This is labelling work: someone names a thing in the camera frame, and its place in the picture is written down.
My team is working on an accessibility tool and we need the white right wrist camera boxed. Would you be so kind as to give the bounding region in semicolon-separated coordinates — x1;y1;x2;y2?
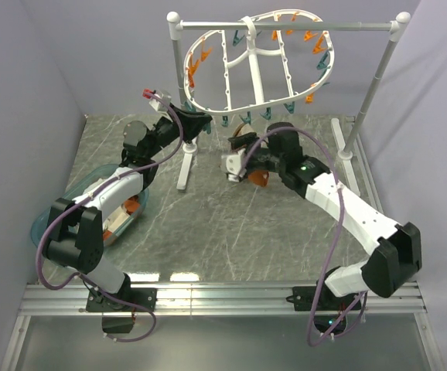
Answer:
220;148;247;183

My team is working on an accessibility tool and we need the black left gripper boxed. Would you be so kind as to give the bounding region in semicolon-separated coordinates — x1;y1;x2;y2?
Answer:
146;104;213;158

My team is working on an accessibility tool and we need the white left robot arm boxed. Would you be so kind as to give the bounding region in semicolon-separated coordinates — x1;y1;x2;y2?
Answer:
35;104;212;311

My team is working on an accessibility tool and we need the orange underwear beige waistband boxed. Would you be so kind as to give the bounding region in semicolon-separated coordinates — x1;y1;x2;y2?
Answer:
231;123;269;187

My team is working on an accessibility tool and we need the white oval clip hanger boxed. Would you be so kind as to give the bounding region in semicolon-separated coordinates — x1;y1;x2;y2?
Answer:
170;9;335;122

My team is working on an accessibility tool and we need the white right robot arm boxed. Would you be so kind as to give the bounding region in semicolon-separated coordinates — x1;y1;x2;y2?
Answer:
221;122;422;309

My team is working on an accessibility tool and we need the teal plastic basket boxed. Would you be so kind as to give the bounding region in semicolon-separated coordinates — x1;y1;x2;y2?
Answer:
29;164;150;248

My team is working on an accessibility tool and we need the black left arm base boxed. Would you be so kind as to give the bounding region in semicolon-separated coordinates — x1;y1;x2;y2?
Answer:
86;288;157;313

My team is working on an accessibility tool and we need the teal clothes peg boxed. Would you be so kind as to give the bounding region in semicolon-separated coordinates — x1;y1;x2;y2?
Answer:
203;123;212;134
239;111;252;124

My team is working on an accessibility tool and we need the orange front clothes peg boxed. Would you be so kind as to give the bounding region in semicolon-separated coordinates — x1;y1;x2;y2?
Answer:
305;94;314;104

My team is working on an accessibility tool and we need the teal front clothes peg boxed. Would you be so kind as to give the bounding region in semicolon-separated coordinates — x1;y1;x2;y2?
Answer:
239;111;252;124

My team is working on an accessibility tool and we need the aluminium mounting rail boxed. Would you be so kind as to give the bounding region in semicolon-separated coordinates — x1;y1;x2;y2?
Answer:
18;281;426;317

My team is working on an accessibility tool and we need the white drying rack stand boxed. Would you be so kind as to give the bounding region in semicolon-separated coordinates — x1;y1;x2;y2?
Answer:
166;9;411;194

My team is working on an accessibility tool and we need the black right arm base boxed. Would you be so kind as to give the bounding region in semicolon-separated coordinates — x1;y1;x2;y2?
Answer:
285;286;356;313

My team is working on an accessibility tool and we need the pale yellow cloth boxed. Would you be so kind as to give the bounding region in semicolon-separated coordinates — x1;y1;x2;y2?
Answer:
103;206;130;237

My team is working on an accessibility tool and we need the orange cloth in basket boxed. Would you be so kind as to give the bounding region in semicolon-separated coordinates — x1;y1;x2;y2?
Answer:
124;195;141;215

